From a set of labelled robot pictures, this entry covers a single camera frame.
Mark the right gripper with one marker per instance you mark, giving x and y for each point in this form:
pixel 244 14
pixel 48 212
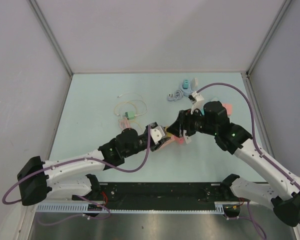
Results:
pixel 176 128

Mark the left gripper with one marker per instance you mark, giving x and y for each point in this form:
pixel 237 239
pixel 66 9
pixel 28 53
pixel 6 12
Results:
pixel 159 143

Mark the pink power strip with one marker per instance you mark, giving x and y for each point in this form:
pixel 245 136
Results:
pixel 171 140

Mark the white cube charger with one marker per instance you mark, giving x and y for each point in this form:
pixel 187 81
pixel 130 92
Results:
pixel 187 139

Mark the green charger plug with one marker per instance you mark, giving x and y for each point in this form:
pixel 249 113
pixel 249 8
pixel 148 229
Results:
pixel 129 115

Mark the blue round power strip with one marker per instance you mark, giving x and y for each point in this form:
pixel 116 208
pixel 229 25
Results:
pixel 179 94

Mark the teal charger plug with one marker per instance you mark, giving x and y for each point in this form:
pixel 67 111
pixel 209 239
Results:
pixel 186 84

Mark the teal triangular power strip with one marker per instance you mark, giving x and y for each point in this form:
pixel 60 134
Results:
pixel 214 99

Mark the white square adapter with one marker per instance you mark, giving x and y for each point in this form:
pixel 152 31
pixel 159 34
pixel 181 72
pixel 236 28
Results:
pixel 194 83

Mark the pink cube socket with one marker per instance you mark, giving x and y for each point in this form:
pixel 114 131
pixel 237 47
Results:
pixel 229 108

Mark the pink square adapter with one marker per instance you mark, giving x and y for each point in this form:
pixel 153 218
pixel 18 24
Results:
pixel 180 141

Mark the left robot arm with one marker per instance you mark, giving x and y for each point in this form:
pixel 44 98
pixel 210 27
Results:
pixel 73 178

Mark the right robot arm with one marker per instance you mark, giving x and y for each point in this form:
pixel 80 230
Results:
pixel 283 194

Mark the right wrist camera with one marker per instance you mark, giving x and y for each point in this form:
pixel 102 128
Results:
pixel 197 101

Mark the grey cable duct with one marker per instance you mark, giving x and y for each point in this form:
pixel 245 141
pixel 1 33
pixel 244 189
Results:
pixel 88 208

